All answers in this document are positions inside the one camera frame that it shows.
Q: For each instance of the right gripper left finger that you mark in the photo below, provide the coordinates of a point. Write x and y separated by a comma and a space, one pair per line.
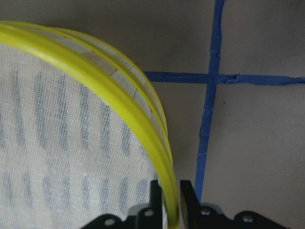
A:
156, 199

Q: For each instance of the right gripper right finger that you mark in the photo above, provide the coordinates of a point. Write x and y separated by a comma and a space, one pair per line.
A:
189, 204

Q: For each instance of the yellow steamer layer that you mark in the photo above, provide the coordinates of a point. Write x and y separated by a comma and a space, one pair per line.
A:
78, 137
127, 66

